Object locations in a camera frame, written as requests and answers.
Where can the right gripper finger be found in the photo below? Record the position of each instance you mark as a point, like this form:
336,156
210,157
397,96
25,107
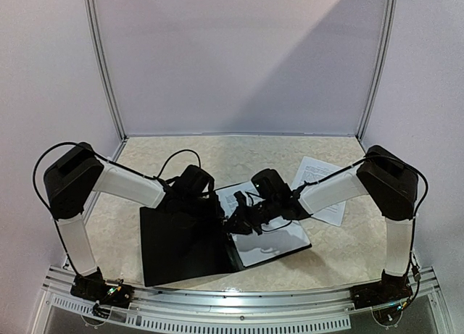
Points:
233,220
243,229

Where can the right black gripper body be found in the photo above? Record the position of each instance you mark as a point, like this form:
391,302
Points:
251,214

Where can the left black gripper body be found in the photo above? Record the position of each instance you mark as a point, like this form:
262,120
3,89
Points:
201,212

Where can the white printed sheet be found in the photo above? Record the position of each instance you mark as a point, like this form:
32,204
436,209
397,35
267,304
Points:
279,238

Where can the black clip folder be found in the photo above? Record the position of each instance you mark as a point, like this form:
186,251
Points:
172,250

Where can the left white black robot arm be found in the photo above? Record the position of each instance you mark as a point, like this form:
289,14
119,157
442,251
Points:
74,182

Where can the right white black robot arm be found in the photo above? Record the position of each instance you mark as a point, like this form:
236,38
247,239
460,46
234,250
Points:
390,182

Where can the aluminium front rail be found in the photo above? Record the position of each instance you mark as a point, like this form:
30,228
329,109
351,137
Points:
230,301

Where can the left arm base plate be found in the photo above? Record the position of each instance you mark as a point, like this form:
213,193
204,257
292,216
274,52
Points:
98,290

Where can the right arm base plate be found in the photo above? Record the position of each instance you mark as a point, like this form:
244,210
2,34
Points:
378,293

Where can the perforated white cable tray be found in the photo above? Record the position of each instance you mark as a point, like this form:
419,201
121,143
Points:
68,315

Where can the left aluminium frame post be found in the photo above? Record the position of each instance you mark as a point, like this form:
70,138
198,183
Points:
101,61

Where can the aluminium frame post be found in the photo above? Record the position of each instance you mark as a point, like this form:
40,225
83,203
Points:
383,45
101,61

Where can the right aluminium frame post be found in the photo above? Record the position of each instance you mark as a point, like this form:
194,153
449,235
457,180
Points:
383,45

